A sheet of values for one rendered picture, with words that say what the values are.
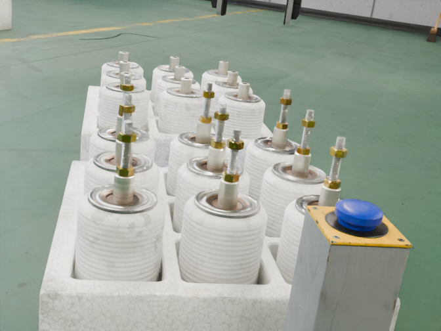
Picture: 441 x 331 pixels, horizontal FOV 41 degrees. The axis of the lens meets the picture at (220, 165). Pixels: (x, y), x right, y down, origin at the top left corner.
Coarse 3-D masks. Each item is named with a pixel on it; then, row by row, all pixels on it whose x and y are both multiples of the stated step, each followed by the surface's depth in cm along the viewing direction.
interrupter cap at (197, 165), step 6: (204, 156) 81; (192, 162) 78; (198, 162) 79; (204, 162) 79; (192, 168) 76; (198, 168) 76; (204, 168) 78; (240, 168) 78; (198, 174) 75; (204, 174) 74; (210, 174) 75; (216, 174) 75; (240, 174) 76
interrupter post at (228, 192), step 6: (222, 180) 66; (222, 186) 66; (228, 186) 65; (234, 186) 65; (222, 192) 66; (228, 192) 65; (234, 192) 66; (222, 198) 66; (228, 198) 66; (234, 198) 66; (222, 204) 66; (228, 204) 66; (234, 204) 66
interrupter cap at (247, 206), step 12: (204, 192) 69; (216, 192) 69; (240, 192) 70; (204, 204) 66; (216, 204) 67; (240, 204) 68; (252, 204) 67; (228, 216) 64; (240, 216) 64; (252, 216) 65
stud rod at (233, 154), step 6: (234, 132) 64; (240, 132) 64; (234, 138) 64; (240, 138) 65; (234, 150) 65; (234, 156) 65; (228, 162) 65; (234, 162) 65; (228, 168) 65; (234, 168) 65; (234, 174) 66
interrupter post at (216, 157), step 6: (210, 150) 76; (216, 150) 76; (222, 150) 76; (210, 156) 77; (216, 156) 76; (222, 156) 77; (210, 162) 77; (216, 162) 77; (222, 162) 77; (210, 168) 77; (216, 168) 77; (222, 168) 77
